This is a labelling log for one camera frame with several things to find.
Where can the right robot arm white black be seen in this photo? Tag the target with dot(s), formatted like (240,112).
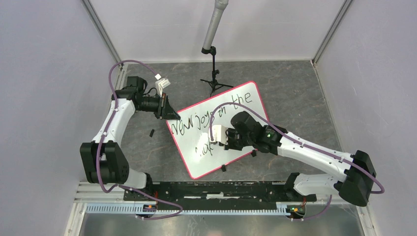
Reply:
(350,176)

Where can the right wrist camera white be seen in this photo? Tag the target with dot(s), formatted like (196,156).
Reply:
(218,135)

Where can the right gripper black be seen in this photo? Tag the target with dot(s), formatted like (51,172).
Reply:
(229,145)

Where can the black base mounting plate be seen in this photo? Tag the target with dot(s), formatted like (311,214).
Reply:
(227,195)

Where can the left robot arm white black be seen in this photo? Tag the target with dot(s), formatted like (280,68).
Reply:
(102,158)

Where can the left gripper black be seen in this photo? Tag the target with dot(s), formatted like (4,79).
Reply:
(169,112)

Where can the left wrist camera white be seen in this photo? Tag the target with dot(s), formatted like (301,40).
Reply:
(161,83)

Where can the silver microphone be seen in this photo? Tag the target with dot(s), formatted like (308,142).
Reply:
(219,7)

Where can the whiteboard with pink frame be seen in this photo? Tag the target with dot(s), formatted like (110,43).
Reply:
(191,132)

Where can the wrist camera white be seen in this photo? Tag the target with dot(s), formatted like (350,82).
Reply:
(161,83)
(218,135)

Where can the black microphone tripod stand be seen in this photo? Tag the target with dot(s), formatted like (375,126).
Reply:
(213,83)

